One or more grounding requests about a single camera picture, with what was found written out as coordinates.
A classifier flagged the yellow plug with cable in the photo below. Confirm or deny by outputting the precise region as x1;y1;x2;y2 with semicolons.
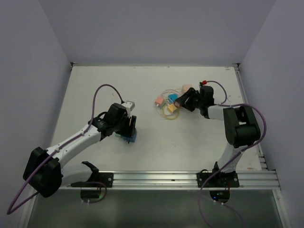
167;104;177;114

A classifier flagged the pink charging cable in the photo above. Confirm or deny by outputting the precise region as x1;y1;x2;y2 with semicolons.
155;89;183;112

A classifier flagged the yellow charging cable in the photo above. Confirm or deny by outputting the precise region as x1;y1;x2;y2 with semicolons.
156;88;188;120

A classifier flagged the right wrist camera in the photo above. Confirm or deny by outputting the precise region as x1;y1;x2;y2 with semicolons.
199;80;207;87

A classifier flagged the aluminium right rail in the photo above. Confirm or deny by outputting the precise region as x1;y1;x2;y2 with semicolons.
232;63;277;176

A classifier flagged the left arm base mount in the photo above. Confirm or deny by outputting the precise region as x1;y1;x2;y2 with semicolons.
70;161;114;188

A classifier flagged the aluminium front rail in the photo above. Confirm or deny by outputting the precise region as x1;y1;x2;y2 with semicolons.
59;170;280;190

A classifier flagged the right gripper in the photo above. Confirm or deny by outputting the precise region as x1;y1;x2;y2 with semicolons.
175;87;204;112

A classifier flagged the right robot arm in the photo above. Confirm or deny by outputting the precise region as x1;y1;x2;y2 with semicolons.
174;85;261;187

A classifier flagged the salmon plug with cable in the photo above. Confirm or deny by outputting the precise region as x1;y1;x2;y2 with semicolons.
154;96;164;107

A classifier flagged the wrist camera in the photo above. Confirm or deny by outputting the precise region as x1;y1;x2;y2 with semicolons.
122;101;135;117
199;80;207;87

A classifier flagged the dark blue cube socket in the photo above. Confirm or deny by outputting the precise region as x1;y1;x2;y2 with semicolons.
121;133;137;143

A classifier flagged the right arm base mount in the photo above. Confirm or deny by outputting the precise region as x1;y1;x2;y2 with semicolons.
196;169;240;188

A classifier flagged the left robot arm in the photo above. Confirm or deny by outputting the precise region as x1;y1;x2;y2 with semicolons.
23;101;137;198

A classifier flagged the light blue plug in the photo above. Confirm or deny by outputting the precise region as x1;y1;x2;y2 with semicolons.
168;94;179;103

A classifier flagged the teal plug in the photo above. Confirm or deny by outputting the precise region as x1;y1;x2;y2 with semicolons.
158;99;166;108

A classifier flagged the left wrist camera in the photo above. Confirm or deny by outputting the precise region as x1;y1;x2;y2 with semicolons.
122;101;135;117

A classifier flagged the aluminium rail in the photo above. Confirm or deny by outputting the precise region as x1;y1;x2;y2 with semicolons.
232;63;277;176
59;170;280;190

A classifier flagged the pink cube socket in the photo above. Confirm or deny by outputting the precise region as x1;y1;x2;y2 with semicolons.
182;84;192;94

